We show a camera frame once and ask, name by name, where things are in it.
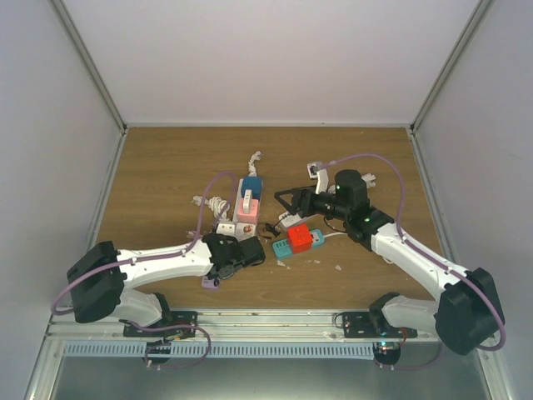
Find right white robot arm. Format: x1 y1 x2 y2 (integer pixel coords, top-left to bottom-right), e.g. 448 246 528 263
274 169 506 355

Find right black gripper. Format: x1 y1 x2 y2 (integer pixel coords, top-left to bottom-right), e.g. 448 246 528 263
275 185 350 221

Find blue cube socket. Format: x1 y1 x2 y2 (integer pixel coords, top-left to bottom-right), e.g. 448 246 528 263
241 176 262 200

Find white cube socket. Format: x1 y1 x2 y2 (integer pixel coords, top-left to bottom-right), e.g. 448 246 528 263
235 222 257 242

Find long white power strip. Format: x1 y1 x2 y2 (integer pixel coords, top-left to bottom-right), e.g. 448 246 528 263
232 179 261 225

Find white power strip green ports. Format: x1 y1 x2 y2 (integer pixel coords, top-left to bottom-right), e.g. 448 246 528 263
278 212 310 231

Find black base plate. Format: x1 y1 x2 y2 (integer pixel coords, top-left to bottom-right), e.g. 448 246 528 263
340 311 418 339
122 311 198 340

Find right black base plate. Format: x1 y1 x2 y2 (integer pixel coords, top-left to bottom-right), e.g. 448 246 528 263
340 311 418 339

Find teal power strip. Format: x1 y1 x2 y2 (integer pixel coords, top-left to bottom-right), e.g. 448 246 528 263
271 228 328 260

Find small white adapter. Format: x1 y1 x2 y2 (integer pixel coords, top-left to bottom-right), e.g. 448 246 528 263
242 189 253 213

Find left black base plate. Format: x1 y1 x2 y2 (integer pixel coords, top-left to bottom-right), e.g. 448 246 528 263
122 311 198 340

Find long strip white cord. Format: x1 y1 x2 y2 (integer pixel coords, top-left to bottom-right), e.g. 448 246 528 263
246 150 264 178

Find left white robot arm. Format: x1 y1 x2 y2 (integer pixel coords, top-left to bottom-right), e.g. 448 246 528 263
67 232 266 337

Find aluminium front rail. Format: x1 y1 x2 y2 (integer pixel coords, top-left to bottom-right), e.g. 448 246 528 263
46 306 496 341

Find small white usb charger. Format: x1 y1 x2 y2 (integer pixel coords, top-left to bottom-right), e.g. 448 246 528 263
216 222 236 236

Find pink cube socket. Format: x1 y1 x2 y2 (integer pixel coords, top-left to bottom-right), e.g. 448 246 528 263
235 197 260 223

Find black charger with cable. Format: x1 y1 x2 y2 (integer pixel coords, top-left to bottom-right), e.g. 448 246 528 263
257 212 291 240

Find grey slotted cable duct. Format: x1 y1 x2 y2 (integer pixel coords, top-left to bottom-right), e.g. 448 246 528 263
63 341 374 360

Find purple power strip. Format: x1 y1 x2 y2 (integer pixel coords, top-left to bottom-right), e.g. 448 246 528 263
201 276 220 290

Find red cube socket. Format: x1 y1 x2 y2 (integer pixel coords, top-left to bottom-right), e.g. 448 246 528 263
287 224 313 254

